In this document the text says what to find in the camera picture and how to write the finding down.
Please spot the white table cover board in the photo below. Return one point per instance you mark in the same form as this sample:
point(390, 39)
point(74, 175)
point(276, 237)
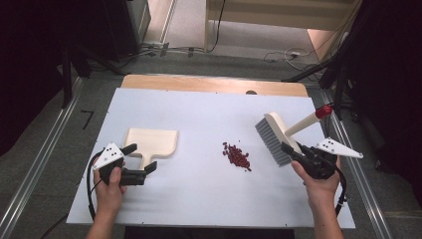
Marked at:
point(199, 109)

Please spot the heap of red beans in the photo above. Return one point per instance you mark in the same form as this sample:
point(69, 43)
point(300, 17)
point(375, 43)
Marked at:
point(237, 157)

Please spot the person's right hand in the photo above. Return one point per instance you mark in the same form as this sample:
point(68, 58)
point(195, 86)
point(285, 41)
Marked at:
point(321, 192)

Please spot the cream plastic dustpan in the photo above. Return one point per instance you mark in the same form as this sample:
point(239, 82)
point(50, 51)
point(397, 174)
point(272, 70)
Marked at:
point(152, 142)

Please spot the dark cabinet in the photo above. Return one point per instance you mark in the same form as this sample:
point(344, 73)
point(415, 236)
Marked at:
point(122, 30)

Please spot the light wooden shelf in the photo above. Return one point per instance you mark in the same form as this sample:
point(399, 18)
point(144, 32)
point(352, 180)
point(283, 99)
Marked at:
point(282, 16)

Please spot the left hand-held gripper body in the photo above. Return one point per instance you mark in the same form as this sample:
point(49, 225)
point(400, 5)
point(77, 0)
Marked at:
point(109, 156)

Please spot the dark curtain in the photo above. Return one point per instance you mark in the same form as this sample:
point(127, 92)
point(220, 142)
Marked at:
point(391, 83)
point(26, 66)

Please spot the aluminium floor rail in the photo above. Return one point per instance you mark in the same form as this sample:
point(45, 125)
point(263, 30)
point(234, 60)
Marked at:
point(36, 169)
point(365, 192)

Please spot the black metal stand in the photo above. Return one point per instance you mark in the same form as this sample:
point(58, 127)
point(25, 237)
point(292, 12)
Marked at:
point(67, 83)

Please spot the person's left hand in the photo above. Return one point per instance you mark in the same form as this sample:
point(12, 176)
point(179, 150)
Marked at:
point(107, 199)

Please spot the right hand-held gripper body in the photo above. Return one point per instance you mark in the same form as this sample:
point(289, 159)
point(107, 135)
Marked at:
point(335, 147)

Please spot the cream brush with grey bristles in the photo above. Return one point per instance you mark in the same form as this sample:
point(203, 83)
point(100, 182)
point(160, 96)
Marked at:
point(273, 131)

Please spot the black tripod stand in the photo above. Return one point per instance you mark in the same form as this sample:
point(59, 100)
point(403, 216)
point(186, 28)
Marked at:
point(338, 86)

